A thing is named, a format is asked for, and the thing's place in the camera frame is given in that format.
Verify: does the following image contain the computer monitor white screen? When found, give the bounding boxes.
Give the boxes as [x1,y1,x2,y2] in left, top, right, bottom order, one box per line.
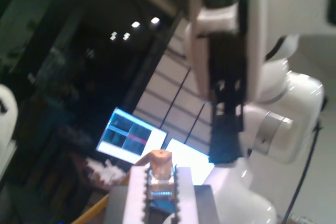
[164,138,216,184]

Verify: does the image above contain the computer monitor blue windows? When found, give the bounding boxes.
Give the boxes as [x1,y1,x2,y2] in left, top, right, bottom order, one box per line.
[96,107,169,165]

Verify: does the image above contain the white rounded machine housing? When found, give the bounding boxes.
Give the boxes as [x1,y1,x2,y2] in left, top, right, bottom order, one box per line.
[0,83,19,183]

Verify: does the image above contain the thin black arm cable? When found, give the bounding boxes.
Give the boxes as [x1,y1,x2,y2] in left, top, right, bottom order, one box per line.
[282,118,324,224]

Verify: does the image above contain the white gripper camera bar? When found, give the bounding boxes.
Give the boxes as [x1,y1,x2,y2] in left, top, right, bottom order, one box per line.
[201,0,238,36]

